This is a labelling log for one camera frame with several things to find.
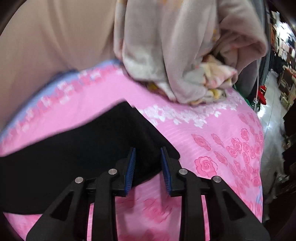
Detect red object on floor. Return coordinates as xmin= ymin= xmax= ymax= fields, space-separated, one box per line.
xmin=257 ymin=85 xmax=266 ymax=105

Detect grey floral blanket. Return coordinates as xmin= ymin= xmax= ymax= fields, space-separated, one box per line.
xmin=113 ymin=1 xmax=267 ymax=105

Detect beige curtain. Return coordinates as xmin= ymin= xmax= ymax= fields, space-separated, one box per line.
xmin=1 ymin=1 xmax=116 ymax=126

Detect black pants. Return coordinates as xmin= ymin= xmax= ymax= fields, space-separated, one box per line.
xmin=1 ymin=101 xmax=180 ymax=215

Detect pink rose bed sheet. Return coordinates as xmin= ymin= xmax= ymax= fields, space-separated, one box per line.
xmin=1 ymin=61 xmax=264 ymax=240

